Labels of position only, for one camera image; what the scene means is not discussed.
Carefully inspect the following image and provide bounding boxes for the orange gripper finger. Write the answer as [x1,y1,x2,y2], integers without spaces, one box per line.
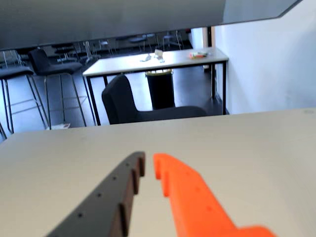
[153,153,277,237]

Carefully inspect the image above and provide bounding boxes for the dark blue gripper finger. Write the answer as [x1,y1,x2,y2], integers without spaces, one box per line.
[45,151,146,237]

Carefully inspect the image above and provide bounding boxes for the black upholstered armchair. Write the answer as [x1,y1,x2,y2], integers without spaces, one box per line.
[101,74,208,125]

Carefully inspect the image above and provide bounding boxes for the black bar stool metal legs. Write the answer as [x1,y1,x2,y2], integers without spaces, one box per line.
[0,66,49,140]
[28,48,97,129]

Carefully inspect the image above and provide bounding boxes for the small white box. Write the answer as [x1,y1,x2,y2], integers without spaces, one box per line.
[153,48,165,61]

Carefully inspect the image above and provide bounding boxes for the black bin yellow liner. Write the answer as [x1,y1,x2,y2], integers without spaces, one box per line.
[145,69,176,110]

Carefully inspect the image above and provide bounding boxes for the white table black legs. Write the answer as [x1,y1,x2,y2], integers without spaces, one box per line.
[82,46,230,126]

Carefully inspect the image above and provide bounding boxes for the grey overhead panel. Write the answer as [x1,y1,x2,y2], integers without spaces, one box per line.
[0,0,304,51]

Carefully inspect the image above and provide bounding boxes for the paper sheet on floor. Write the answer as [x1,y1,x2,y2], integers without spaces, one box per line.
[50,122,72,130]

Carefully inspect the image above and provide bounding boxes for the orange green package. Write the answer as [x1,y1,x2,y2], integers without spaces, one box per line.
[189,50,210,60]

